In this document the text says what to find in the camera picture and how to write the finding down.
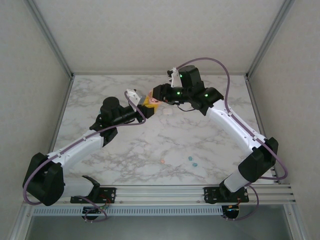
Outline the right controller board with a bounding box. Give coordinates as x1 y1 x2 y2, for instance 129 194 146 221
223 204 241 213

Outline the aluminium lower frame bar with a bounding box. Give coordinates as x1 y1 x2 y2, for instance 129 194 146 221
283 203 305 240
7 203 35 240

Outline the aluminium frame post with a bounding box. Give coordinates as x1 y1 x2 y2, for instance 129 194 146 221
245 0 296 79
23 0 75 79

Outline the controller board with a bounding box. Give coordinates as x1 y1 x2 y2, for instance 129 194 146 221
82 206 105 215
223 204 241 213

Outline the long aluminium table edge rail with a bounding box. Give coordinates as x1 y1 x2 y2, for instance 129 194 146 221
71 71 249 77

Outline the white slotted cable duct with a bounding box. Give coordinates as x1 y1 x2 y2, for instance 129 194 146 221
32 206 224 216

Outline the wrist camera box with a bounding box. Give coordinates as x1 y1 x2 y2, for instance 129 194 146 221
124 88 149 106
166 66 183 88

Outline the aluminium mounting rail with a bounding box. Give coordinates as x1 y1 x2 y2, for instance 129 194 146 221
24 184 296 207

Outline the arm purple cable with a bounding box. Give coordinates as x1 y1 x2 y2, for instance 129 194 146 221
22 91 147 223
176 57 289 222

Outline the left controller board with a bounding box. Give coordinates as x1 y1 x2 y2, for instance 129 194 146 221
82 206 105 215

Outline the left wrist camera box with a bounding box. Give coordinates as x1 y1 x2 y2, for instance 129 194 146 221
124 88 149 106

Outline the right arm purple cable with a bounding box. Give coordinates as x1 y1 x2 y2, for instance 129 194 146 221
176 57 289 222

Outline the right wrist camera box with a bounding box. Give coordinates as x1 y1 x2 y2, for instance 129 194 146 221
166 66 183 88

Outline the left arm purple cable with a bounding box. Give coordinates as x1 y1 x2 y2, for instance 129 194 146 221
22 91 147 223

